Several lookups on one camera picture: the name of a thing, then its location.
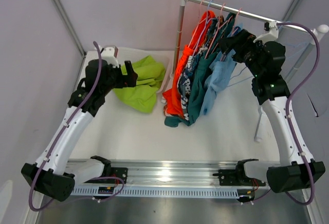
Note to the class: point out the light blue shorts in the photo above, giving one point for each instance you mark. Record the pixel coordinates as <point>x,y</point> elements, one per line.
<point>221,70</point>

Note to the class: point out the blue hanger for patterned shorts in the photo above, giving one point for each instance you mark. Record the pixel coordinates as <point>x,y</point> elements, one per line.
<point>203,27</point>

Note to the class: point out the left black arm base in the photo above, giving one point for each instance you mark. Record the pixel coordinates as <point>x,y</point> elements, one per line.
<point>113,174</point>

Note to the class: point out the silver clothes rack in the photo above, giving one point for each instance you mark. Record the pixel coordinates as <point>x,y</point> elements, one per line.
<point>237,102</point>

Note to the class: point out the slotted grey cable duct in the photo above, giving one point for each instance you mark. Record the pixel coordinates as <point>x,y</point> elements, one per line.
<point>138,191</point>

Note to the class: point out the aluminium mounting rail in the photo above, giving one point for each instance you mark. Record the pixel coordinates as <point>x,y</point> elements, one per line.
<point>185,174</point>

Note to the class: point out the orange shorts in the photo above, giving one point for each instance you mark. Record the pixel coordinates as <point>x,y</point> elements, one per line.
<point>172,96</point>

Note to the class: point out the teal green shorts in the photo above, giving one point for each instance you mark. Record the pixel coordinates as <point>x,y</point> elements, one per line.
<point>200,75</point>

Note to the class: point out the white plastic basket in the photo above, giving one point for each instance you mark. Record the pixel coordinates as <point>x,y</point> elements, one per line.
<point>163,56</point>

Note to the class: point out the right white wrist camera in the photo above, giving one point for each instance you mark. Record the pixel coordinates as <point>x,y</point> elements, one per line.
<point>271,33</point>

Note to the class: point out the blue wire hanger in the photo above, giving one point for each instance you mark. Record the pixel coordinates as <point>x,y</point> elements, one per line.
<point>293,51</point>

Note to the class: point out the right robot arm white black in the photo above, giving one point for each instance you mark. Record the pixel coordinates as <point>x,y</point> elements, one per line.
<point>297,168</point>

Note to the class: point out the lime green shorts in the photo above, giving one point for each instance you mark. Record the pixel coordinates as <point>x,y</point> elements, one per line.
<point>143,96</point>

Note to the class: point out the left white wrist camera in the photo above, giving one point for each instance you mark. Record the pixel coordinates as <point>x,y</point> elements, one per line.
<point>109,54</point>

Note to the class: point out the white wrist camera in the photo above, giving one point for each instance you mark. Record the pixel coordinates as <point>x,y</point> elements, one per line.
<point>109,54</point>
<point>271,33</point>

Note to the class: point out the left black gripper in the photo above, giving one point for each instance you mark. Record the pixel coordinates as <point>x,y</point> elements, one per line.
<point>126,80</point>

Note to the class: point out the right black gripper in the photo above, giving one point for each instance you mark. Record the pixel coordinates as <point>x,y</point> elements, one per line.
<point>240,42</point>

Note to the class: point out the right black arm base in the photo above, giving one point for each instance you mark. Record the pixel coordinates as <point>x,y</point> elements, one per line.
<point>237,176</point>

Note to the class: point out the patterned navy white shorts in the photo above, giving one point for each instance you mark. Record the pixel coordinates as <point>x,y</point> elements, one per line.
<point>186,78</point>

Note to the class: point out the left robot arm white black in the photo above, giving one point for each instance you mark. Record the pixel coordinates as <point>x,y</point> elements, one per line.
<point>47,175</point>

